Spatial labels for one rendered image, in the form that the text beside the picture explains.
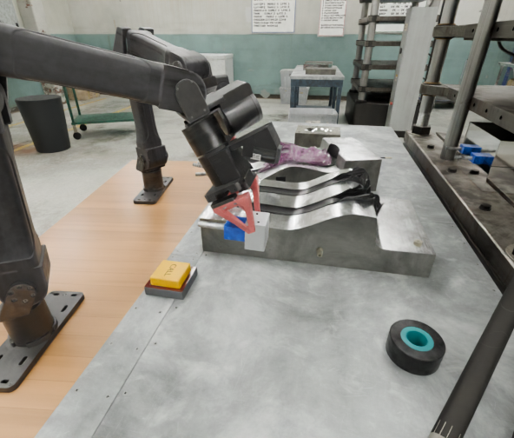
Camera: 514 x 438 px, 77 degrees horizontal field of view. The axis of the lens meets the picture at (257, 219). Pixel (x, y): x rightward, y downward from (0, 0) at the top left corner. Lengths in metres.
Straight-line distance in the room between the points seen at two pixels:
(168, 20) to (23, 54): 8.02
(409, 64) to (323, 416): 4.71
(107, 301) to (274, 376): 0.35
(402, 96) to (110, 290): 4.65
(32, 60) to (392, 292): 0.68
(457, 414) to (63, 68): 0.64
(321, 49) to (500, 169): 6.76
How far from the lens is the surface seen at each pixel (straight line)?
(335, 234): 0.70
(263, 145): 0.51
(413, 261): 0.75
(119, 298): 0.70
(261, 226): 0.56
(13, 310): 0.61
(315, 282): 0.69
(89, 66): 0.49
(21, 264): 0.57
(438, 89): 1.89
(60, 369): 0.62
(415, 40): 4.97
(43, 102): 4.62
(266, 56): 7.92
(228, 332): 0.59
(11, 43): 0.48
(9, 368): 0.65
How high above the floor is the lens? 1.24
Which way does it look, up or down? 29 degrees down
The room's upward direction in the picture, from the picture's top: straight up
